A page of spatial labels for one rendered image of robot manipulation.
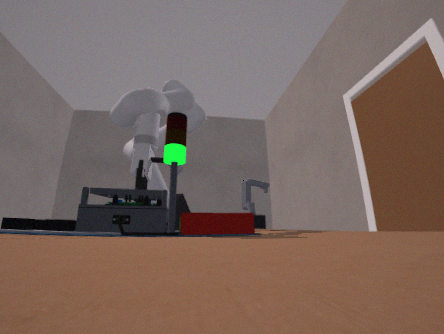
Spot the red open-top bin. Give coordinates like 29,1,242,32
180,213,255,235

